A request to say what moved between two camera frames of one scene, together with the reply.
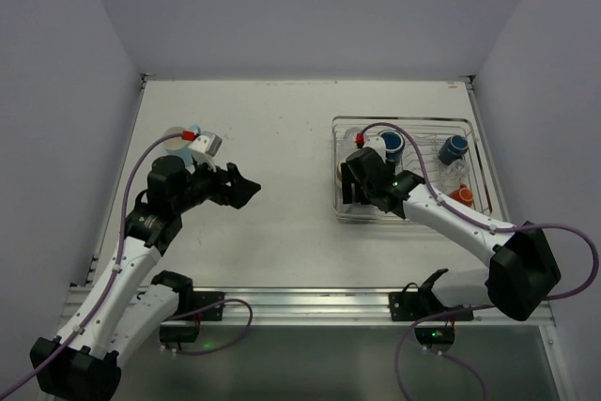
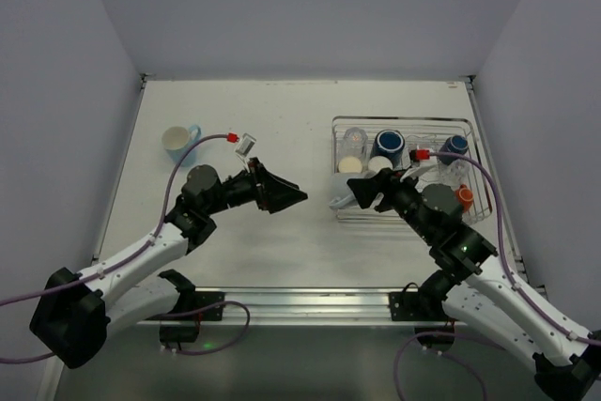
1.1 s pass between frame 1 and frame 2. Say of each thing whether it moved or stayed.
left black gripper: moved
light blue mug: stayed
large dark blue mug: stayed
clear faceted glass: stayed
